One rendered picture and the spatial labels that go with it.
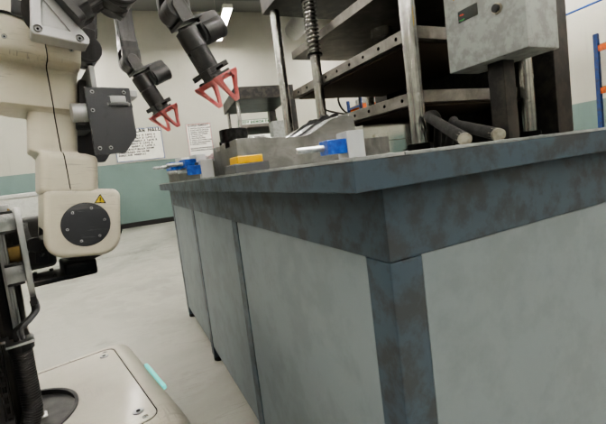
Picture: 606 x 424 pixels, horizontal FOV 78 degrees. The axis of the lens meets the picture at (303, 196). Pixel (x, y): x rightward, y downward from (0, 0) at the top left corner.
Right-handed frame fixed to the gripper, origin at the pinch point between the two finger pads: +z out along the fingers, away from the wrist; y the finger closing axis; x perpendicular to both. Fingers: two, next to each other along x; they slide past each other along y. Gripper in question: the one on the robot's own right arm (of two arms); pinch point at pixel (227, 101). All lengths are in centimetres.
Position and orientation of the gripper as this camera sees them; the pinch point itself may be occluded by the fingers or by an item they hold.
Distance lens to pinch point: 106.1
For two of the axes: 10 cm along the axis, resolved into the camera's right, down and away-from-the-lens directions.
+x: -6.4, 5.8, -5.1
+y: -6.2, 0.1, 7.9
